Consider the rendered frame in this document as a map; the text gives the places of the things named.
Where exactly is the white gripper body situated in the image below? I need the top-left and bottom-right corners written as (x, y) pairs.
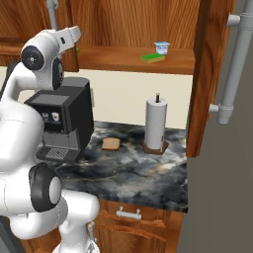
top-left (64, 25), bottom-right (82, 47)

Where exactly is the wooden base cabinet door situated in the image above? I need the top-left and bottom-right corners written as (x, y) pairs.
top-left (93, 223), bottom-right (182, 253)

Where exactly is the black coffee machine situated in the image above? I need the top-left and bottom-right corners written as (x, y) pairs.
top-left (24, 77), bottom-right (96, 164)

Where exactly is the white and blue yogurt cup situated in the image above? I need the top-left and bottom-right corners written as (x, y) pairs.
top-left (153, 41), bottom-right (171, 55)

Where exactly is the slice of bread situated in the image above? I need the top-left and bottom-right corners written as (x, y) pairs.
top-left (101, 136), bottom-right (122, 152)

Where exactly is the white paper towel roll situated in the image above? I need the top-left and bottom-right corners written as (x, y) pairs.
top-left (144, 97), bottom-right (169, 150)

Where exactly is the brown paper towel holder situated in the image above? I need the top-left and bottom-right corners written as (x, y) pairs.
top-left (141, 93), bottom-right (170, 156)

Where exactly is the wooden drawer front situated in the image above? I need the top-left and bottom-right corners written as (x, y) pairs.
top-left (98, 199), bottom-right (185, 231)

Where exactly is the grey cabinet door handle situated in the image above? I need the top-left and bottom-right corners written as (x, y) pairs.
top-left (208, 0), bottom-right (253, 127)
top-left (45, 0), bottom-right (60, 32)

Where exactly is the wooden wall cabinet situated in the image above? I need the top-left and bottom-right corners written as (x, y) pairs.
top-left (67, 0), bottom-right (203, 76)

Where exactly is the silver drawer handle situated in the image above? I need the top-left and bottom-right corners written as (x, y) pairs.
top-left (116, 206), bottom-right (143, 221)

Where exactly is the silver base cabinet handle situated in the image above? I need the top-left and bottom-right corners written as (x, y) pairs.
top-left (86, 220), bottom-right (99, 247)

